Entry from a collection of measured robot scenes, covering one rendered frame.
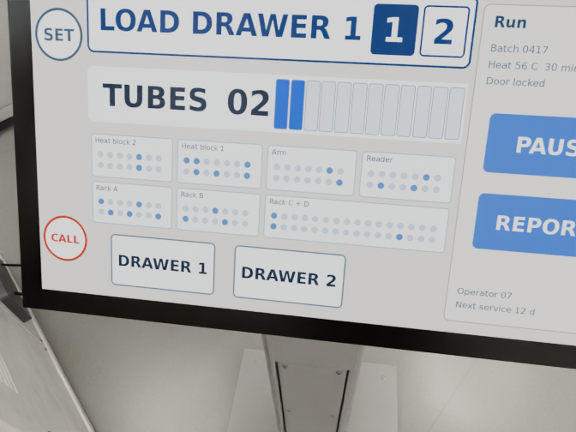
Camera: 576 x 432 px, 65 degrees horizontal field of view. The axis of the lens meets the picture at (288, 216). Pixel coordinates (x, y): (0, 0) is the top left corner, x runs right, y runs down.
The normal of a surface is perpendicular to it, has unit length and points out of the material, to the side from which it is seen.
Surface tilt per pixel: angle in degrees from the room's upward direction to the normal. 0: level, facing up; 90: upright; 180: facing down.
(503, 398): 0
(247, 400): 5
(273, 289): 50
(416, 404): 0
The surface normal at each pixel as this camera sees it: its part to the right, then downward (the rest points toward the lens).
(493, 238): -0.12, 0.18
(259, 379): -0.12, -0.64
